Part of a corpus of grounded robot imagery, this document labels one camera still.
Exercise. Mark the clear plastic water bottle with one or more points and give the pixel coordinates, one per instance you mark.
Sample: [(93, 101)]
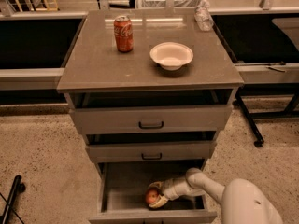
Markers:
[(203, 19)]

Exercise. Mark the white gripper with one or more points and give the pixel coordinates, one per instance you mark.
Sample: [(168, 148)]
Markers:
[(169, 189)]

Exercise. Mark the grey top drawer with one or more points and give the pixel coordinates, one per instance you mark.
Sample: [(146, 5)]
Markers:
[(150, 111)]

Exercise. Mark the grey bottom drawer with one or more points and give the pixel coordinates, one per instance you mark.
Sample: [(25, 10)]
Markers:
[(123, 188)]

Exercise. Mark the grey drawer cabinet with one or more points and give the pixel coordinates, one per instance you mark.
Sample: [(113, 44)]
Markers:
[(95, 65)]

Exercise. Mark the grey middle drawer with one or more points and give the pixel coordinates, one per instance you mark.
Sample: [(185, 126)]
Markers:
[(129, 147)]

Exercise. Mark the black table leg with caster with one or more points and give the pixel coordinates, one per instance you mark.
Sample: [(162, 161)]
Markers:
[(258, 137)]

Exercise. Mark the red cola can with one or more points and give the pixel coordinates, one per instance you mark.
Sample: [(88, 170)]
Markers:
[(123, 32)]

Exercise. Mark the red apple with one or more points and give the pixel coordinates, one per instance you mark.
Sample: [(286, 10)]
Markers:
[(151, 196)]

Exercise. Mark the white wire basket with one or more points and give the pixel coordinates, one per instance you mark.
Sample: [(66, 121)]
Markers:
[(145, 4)]

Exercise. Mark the white paper bowl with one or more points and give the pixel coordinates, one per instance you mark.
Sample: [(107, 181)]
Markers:
[(171, 56)]

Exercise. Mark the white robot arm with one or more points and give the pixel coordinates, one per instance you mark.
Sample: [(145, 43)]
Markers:
[(241, 201)]

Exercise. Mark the grey drawer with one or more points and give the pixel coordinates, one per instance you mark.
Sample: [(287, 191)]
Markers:
[(150, 111), (123, 188), (129, 147)]

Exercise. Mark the grey side table right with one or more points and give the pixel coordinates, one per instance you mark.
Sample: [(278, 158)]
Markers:
[(271, 80)]

